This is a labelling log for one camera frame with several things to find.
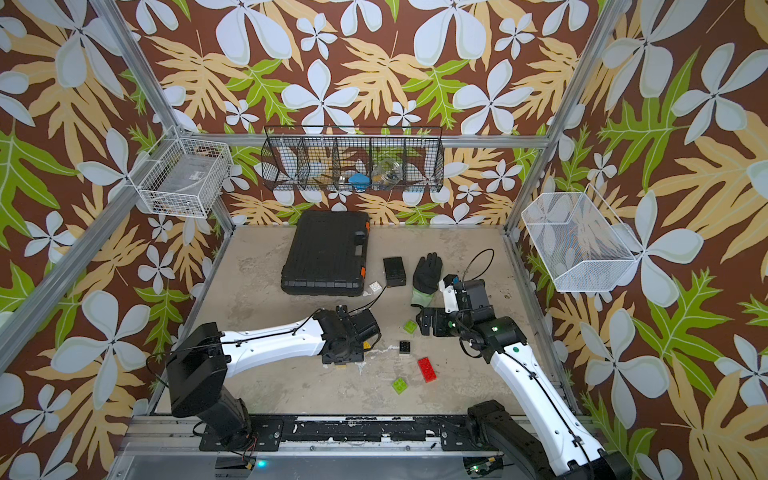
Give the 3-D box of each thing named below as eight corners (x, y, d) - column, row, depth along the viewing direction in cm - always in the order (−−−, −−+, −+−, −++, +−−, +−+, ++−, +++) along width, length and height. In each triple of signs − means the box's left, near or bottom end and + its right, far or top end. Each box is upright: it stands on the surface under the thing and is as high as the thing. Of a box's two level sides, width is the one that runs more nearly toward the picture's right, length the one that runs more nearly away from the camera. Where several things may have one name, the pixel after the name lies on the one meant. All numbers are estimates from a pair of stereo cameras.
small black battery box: (387, 287, 104) (387, 282, 101) (382, 263, 110) (382, 258, 108) (407, 285, 104) (407, 280, 102) (401, 261, 111) (402, 256, 108)
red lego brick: (426, 383, 84) (427, 381, 83) (417, 362, 88) (418, 359, 86) (436, 379, 85) (437, 377, 83) (427, 358, 89) (428, 356, 87)
